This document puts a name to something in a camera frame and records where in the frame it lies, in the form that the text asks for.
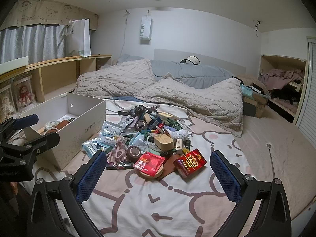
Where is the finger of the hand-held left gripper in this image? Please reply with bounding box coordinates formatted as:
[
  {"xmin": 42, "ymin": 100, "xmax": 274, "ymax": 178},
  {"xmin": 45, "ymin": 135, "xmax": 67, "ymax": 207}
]
[
  {"xmin": 0, "ymin": 114, "xmax": 39, "ymax": 144},
  {"xmin": 15, "ymin": 132, "xmax": 60, "ymax": 166}
]

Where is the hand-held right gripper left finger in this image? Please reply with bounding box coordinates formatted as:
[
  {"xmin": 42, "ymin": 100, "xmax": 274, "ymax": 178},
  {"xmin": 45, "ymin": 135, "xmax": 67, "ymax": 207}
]
[{"xmin": 26, "ymin": 149, "xmax": 108, "ymax": 237}]

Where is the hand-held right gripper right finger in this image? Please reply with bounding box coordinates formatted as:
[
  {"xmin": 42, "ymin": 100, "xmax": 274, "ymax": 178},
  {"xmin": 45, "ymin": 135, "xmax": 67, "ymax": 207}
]
[{"xmin": 210, "ymin": 150, "xmax": 293, "ymax": 237}]

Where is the black cartoon lighter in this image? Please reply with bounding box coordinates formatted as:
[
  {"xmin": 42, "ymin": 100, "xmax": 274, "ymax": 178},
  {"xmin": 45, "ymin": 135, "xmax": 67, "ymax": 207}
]
[{"xmin": 106, "ymin": 160, "xmax": 135, "ymax": 170}]

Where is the white shoe box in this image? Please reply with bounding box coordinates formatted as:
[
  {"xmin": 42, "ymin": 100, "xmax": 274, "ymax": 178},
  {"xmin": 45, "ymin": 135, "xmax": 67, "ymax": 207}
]
[{"xmin": 18, "ymin": 92, "xmax": 106, "ymax": 170}]

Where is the pink eyelash curler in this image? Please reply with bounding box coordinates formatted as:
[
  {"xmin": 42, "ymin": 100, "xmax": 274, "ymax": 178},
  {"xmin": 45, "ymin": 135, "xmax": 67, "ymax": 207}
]
[{"xmin": 106, "ymin": 141, "xmax": 127, "ymax": 163}]

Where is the brown leather piece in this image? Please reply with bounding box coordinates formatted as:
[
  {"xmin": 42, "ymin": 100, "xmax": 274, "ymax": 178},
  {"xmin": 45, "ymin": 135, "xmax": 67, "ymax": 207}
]
[{"xmin": 157, "ymin": 153, "xmax": 184, "ymax": 181}]

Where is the red foil packet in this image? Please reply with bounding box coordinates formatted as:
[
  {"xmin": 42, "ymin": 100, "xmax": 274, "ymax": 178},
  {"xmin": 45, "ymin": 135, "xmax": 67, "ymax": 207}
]
[{"xmin": 134, "ymin": 152, "xmax": 166, "ymax": 177}]

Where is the wooden round disc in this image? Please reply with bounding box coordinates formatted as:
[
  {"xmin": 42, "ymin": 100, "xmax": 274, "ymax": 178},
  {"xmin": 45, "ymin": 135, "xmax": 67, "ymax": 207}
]
[{"xmin": 139, "ymin": 164, "xmax": 165, "ymax": 179}]

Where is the floral fabric pouch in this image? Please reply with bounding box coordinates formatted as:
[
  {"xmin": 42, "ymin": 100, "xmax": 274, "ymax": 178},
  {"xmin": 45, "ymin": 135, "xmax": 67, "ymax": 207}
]
[{"xmin": 44, "ymin": 120, "xmax": 61, "ymax": 131}]

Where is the teal plastic packet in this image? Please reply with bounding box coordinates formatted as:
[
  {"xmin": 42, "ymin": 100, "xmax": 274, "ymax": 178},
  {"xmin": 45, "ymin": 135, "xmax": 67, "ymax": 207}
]
[{"xmin": 81, "ymin": 141, "xmax": 102, "ymax": 158}]

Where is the brown pouch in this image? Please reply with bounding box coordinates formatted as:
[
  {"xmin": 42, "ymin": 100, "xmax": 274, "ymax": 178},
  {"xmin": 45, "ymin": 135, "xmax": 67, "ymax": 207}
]
[{"xmin": 48, "ymin": 120, "xmax": 71, "ymax": 135}]

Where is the doll in cream dress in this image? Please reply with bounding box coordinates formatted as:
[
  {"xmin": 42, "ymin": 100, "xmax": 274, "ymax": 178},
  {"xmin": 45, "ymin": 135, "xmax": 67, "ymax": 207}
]
[{"xmin": 0, "ymin": 83, "xmax": 15, "ymax": 122}]

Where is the doll in red dress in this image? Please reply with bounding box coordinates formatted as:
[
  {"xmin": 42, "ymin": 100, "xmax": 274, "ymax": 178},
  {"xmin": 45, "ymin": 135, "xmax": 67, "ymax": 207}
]
[{"xmin": 12, "ymin": 75, "xmax": 34, "ymax": 113}]

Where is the blue white medicine packet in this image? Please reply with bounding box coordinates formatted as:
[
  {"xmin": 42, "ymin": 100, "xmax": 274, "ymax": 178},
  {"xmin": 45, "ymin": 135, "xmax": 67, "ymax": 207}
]
[
  {"xmin": 100, "ymin": 121, "xmax": 124, "ymax": 139},
  {"xmin": 95, "ymin": 133, "xmax": 119, "ymax": 149}
]

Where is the red gold box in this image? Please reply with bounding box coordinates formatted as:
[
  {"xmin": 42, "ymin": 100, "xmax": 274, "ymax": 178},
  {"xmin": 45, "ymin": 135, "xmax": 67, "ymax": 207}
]
[{"xmin": 173, "ymin": 148, "xmax": 207, "ymax": 179}]

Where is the large brown tape roll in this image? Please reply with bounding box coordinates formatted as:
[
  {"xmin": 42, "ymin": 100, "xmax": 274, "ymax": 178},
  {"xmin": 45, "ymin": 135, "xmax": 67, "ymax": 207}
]
[{"xmin": 127, "ymin": 146, "xmax": 143, "ymax": 161}]

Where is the metal back scratcher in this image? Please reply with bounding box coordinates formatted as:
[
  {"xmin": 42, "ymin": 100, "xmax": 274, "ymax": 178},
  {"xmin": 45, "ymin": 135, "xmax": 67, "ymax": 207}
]
[{"xmin": 266, "ymin": 142, "xmax": 276, "ymax": 178}]

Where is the wooden bedside shelf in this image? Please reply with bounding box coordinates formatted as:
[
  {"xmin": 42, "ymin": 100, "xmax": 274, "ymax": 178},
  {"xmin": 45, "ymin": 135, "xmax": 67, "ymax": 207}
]
[{"xmin": 0, "ymin": 54, "xmax": 113, "ymax": 119}]

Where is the white flat board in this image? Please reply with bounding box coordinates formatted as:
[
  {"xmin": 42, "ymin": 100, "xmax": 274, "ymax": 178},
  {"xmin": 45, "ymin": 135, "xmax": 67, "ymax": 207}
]
[{"xmin": 0, "ymin": 55, "xmax": 29, "ymax": 74}]

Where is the light blue face mask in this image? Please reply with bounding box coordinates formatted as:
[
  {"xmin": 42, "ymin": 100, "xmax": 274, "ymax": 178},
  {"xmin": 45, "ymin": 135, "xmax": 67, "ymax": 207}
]
[{"xmin": 128, "ymin": 132, "xmax": 146, "ymax": 146}]

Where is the beige bed cover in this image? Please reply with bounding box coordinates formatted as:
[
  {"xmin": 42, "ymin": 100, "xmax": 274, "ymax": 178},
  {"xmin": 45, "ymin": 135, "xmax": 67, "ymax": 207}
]
[{"xmin": 232, "ymin": 104, "xmax": 316, "ymax": 225}]

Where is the green clothes peg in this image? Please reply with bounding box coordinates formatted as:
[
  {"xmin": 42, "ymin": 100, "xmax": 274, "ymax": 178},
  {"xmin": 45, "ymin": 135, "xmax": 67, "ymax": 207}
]
[{"xmin": 166, "ymin": 118, "xmax": 183, "ymax": 130}]

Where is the grey curtain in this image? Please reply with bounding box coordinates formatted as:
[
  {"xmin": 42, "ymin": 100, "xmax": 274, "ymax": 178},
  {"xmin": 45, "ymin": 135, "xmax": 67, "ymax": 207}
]
[{"xmin": 0, "ymin": 23, "xmax": 68, "ymax": 66}]

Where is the cardboard box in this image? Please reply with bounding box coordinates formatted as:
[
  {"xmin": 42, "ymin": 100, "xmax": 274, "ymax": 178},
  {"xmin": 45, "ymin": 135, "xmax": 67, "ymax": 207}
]
[{"xmin": 243, "ymin": 83, "xmax": 271, "ymax": 118}]

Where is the dark lace scrunchie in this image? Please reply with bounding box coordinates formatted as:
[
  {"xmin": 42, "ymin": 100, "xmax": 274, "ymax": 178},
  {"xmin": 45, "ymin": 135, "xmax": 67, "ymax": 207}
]
[{"xmin": 123, "ymin": 105, "xmax": 158, "ymax": 116}]

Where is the white tote bag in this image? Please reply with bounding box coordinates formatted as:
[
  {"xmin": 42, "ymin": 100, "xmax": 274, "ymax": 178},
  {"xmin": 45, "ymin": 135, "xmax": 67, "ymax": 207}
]
[{"xmin": 65, "ymin": 18, "xmax": 92, "ymax": 58}]

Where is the beige fluffy blanket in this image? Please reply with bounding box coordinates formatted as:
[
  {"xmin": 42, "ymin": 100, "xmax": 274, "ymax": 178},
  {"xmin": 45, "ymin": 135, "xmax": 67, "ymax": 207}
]
[{"xmin": 75, "ymin": 59, "xmax": 245, "ymax": 139}]

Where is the closet niche with clothes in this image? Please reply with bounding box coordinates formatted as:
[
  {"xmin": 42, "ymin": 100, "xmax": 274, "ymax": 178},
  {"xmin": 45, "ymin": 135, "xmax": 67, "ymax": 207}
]
[{"xmin": 258, "ymin": 54, "xmax": 308, "ymax": 124}]

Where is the cartoon printed valance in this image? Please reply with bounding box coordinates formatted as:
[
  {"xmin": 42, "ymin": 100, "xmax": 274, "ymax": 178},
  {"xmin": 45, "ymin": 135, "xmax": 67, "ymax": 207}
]
[{"xmin": 0, "ymin": 0, "xmax": 99, "ymax": 34}]

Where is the grey headboard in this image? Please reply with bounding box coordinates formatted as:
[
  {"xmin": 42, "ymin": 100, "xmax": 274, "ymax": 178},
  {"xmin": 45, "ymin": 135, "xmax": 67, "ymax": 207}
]
[{"xmin": 153, "ymin": 49, "xmax": 247, "ymax": 73}]

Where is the white louvered door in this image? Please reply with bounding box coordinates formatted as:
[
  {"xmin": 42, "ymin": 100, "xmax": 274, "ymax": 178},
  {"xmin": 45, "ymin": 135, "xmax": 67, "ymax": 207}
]
[{"xmin": 295, "ymin": 36, "xmax": 316, "ymax": 141}]

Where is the white visor cap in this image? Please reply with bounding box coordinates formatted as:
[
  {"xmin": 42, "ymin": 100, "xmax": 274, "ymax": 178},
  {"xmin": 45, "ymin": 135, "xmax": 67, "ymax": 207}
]
[{"xmin": 180, "ymin": 55, "xmax": 200, "ymax": 66}]

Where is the white hanging paper bag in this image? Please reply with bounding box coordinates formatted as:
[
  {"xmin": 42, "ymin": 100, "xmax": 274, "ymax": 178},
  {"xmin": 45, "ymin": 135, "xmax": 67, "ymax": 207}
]
[{"xmin": 141, "ymin": 15, "xmax": 152, "ymax": 41}]

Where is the white cord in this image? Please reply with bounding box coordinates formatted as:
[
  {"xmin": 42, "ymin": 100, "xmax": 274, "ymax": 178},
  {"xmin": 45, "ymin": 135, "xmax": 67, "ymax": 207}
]
[{"xmin": 174, "ymin": 118, "xmax": 194, "ymax": 132}]

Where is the white wall cable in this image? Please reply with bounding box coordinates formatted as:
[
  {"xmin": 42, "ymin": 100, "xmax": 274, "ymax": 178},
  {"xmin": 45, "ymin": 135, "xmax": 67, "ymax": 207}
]
[{"xmin": 122, "ymin": 10, "xmax": 130, "ymax": 55}]

